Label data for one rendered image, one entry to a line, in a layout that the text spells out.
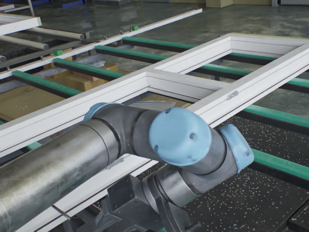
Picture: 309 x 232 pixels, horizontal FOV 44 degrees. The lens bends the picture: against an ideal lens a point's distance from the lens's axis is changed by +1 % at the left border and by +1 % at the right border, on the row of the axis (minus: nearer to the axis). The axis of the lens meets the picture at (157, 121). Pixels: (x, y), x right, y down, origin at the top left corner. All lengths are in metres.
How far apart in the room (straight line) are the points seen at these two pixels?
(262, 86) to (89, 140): 0.95
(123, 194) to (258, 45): 1.33
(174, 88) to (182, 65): 0.26
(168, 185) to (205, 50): 1.22
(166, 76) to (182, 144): 0.96
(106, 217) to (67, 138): 0.20
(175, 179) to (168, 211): 0.05
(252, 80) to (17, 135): 0.78
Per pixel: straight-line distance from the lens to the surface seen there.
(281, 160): 1.01
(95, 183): 0.93
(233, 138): 0.60
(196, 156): 0.52
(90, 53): 2.85
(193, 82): 1.36
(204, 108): 1.15
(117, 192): 0.64
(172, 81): 1.44
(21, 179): 0.48
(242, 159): 0.61
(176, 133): 0.50
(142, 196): 0.64
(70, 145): 0.52
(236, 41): 1.91
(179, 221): 0.62
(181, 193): 0.63
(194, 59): 1.73
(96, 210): 1.36
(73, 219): 0.78
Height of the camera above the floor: 1.39
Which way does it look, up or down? 25 degrees down
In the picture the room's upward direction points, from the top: 8 degrees counter-clockwise
